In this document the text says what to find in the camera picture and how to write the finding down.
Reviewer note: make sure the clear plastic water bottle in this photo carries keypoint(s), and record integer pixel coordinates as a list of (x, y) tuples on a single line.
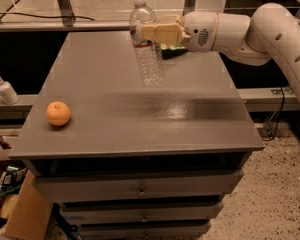
[(148, 53)]

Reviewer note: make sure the grey drawer cabinet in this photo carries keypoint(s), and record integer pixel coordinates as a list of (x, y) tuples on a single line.
[(136, 162)]

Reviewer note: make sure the green snack bag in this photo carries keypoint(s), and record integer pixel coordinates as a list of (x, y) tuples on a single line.
[(169, 51)]

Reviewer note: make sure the brown cardboard box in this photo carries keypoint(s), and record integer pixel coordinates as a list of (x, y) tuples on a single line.
[(30, 214)]

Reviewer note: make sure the white pump dispenser bottle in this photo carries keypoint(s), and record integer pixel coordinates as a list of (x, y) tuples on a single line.
[(7, 92)]

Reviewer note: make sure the metal frame railing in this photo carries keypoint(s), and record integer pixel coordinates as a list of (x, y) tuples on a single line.
[(66, 21)]

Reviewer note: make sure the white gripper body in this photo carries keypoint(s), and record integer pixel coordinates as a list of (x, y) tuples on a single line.
[(198, 31)]

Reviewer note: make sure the orange fruit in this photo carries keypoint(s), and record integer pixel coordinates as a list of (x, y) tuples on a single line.
[(58, 113)]

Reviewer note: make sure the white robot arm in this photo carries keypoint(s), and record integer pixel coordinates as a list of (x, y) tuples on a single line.
[(271, 33)]

